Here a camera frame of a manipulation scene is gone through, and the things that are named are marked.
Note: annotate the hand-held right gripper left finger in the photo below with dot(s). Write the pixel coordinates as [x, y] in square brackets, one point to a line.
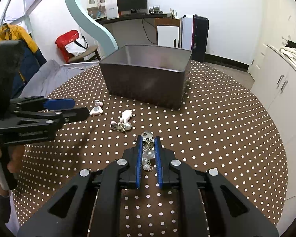
[139, 163]

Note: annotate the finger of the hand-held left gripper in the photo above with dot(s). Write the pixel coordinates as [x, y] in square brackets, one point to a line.
[74, 114]
[59, 103]

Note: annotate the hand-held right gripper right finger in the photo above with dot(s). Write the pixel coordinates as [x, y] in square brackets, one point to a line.
[158, 163]

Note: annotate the pink cloud charm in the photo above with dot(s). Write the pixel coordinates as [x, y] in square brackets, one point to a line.
[96, 110]

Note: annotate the dark grey storage box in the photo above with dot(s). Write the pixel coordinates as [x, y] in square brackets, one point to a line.
[143, 88]

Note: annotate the person's left hand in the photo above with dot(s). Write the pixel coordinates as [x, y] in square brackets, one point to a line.
[16, 156]

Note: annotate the grey blanket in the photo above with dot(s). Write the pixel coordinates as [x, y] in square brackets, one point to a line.
[51, 76]

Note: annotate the yellow and navy jacket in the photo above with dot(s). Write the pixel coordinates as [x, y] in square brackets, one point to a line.
[27, 37]

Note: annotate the white tote bag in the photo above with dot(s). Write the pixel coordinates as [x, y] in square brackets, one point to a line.
[75, 48]

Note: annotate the wooden chair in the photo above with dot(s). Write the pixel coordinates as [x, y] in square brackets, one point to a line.
[88, 50]

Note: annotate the red bag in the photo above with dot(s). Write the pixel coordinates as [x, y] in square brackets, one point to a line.
[66, 38]

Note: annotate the brown polka dot tablecloth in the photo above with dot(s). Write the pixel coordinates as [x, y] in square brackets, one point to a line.
[224, 140]

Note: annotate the white cardboard box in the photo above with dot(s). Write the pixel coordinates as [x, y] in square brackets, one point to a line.
[112, 11]

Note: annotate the dark wooden desk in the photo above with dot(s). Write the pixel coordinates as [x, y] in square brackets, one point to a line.
[138, 16]

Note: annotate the wooden cabinet with white door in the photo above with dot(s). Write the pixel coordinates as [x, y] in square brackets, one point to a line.
[166, 35]

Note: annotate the black computer monitor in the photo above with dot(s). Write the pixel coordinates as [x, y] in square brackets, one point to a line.
[132, 2]

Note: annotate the black suitcase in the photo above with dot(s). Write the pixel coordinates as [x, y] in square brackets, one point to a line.
[201, 37]

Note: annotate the white air purifier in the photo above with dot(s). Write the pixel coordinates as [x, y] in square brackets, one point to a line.
[187, 32]

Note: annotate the white sideboard cabinet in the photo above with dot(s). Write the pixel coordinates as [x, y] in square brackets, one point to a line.
[281, 96]

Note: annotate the white crumpled cloth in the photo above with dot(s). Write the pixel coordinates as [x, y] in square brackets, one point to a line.
[293, 53]

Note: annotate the small photo frame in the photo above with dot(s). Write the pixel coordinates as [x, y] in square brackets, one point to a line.
[155, 9]

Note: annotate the leaning picture frame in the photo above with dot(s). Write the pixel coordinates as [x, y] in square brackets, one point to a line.
[174, 13]

